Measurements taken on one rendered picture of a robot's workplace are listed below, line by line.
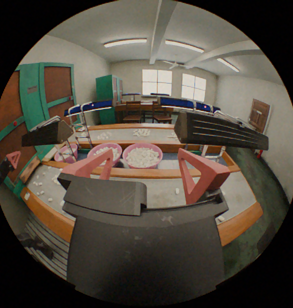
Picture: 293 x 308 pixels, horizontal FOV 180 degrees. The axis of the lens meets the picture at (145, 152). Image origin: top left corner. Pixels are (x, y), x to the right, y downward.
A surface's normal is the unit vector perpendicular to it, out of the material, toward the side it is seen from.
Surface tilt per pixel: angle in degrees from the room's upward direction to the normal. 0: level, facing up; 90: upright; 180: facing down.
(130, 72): 90
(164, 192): 0
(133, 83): 90
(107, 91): 90
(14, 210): 90
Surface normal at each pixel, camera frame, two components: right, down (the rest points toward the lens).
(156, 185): 0.00, -0.80
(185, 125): -0.03, 0.08
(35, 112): 1.00, 0.02
